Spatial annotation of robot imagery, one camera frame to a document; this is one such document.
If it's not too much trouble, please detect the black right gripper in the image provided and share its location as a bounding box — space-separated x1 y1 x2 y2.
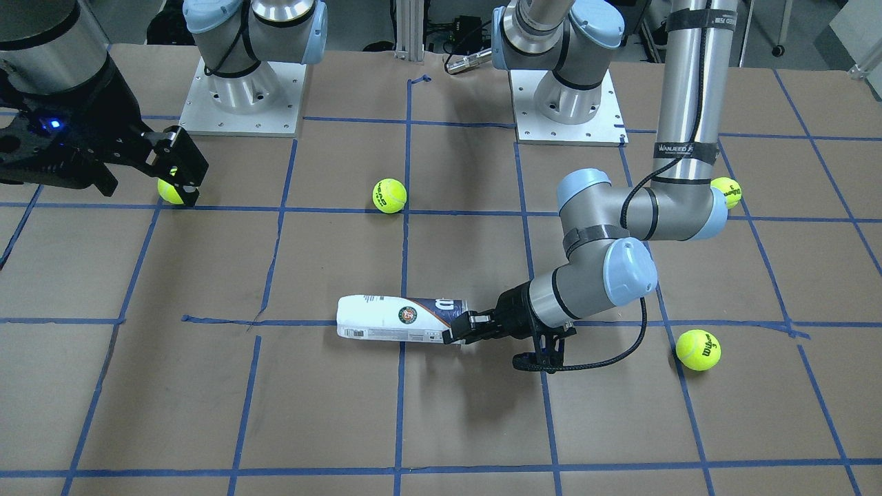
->
1 57 209 207

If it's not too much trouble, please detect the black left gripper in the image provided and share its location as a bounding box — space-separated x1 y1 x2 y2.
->
443 282 576 344

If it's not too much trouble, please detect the white Wilson tennis ball can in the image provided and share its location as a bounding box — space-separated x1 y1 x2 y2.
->
336 294 469 343

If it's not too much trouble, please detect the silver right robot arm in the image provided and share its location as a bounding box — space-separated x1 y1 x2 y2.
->
1 1 328 207

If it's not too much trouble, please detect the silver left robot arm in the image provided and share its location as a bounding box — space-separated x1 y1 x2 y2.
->
443 1 738 343

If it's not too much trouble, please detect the centre yellow Head tennis ball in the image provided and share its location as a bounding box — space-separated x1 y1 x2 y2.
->
371 178 407 214

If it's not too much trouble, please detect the near Wilson tennis ball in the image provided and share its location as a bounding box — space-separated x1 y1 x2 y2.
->
675 329 721 371

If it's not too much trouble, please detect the wilson tennis ball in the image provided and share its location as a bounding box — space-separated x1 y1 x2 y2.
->
675 329 721 371
710 178 743 209

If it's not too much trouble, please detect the far Wilson tennis ball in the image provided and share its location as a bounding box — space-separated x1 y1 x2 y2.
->
710 178 743 209

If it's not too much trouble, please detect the silver cylindrical metal tool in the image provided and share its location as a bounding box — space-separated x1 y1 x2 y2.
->
444 48 493 75

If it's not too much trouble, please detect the black power adapter box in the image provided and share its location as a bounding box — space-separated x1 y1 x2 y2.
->
451 15 483 54

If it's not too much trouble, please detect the white cart leg with caster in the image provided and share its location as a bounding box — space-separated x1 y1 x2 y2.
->
771 0 794 59

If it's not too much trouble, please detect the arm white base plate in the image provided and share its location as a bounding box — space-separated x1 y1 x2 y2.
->
179 61 307 138
509 70 629 147

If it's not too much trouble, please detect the silver aluminium frame post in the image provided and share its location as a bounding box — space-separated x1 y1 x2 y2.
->
393 0 426 65

